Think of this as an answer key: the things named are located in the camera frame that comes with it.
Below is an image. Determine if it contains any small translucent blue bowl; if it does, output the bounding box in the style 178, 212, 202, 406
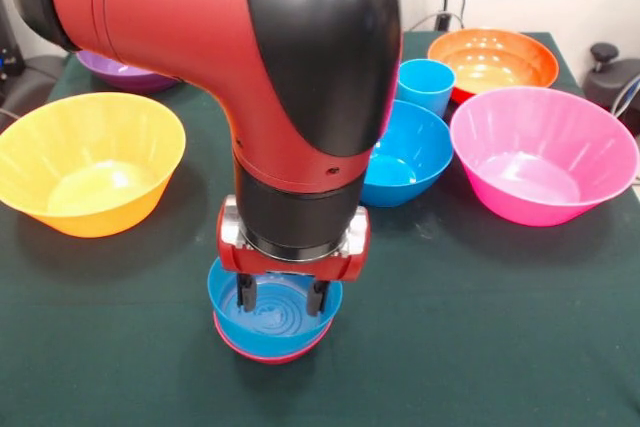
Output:
206, 256, 344, 358

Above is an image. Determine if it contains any dark green tablecloth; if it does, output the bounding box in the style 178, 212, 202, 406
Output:
0, 29, 640, 427

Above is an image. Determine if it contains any large pink plastic bowl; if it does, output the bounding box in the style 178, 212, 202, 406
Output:
449, 86, 640, 227

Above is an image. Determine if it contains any large yellow-orange plastic bowl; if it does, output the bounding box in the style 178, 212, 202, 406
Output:
0, 91, 187, 239

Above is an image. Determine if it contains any purple plastic bowl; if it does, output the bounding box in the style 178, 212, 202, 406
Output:
74, 49, 182, 94

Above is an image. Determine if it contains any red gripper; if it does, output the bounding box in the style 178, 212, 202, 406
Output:
216, 194, 372, 318

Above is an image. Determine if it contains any black equipment box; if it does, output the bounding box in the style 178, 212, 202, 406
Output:
0, 0, 26, 103

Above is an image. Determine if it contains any small red plastic bowl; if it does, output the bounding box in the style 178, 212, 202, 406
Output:
213, 311, 334, 366

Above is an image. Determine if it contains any opaque blue plastic bowl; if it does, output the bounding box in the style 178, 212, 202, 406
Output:
358, 99, 455, 208

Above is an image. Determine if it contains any black round equipment with knob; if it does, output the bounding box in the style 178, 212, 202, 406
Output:
582, 42, 640, 138

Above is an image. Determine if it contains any orange plastic bowl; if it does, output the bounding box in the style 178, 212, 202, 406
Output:
427, 27, 560, 104

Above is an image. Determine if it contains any blue plastic cup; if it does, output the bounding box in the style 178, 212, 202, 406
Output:
396, 58, 457, 119

